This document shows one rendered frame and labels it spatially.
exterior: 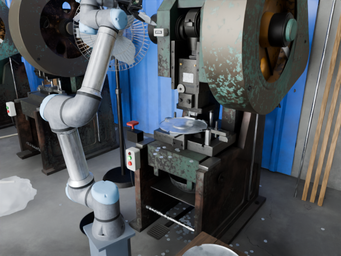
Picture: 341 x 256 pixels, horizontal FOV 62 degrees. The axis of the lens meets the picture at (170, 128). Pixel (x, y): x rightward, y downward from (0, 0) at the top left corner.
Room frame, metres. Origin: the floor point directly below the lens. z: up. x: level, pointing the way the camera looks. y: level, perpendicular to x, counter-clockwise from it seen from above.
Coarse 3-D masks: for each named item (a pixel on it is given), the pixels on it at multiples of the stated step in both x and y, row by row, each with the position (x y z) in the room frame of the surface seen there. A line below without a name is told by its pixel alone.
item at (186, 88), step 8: (192, 56) 1.69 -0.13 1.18; (184, 64) 1.68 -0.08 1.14; (192, 64) 1.64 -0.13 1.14; (184, 72) 1.67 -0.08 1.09; (192, 72) 1.64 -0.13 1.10; (184, 80) 1.67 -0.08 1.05; (192, 80) 1.64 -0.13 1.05; (184, 88) 1.66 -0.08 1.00; (192, 88) 1.64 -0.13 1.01; (184, 96) 1.64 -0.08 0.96; (192, 96) 1.61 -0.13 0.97; (200, 96) 1.63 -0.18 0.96; (208, 96) 1.70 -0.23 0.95; (184, 104) 1.64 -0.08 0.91; (192, 104) 1.61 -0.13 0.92; (200, 104) 1.63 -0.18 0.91; (208, 104) 1.70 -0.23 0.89
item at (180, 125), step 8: (168, 120) 1.72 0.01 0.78; (176, 120) 1.72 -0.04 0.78; (184, 120) 1.72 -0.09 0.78; (192, 120) 1.72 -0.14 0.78; (200, 120) 1.71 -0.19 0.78; (160, 128) 1.57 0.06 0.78; (168, 128) 1.57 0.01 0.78; (176, 128) 1.57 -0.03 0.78; (184, 128) 1.56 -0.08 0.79; (192, 128) 1.57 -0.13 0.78; (200, 128) 1.57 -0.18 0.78
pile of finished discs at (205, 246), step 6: (198, 246) 1.07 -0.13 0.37; (204, 246) 1.06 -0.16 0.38; (210, 246) 1.06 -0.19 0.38; (216, 246) 1.06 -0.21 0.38; (222, 246) 1.06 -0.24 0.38; (186, 252) 1.02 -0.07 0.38; (192, 252) 1.02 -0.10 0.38; (198, 252) 1.02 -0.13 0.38; (204, 252) 1.02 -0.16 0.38; (210, 252) 1.02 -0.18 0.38; (216, 252) 1.02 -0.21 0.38; (222, 252) 1.02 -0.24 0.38; (228, 252) 1.02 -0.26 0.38; (234, 252) 1.02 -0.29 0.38
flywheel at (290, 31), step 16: (272, 0) 1.52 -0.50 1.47; (288, 0) 1.66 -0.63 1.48; (272, 16) 1.42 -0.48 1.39; (288, 16) 1.38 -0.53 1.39; (272, 32) 1.38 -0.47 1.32; (288, 32) 1.36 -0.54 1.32; (272, 48) 1.58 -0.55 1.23; (288, 48) 1.63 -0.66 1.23; (272, 64) 1.61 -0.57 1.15; (272, 80) 1.56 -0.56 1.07
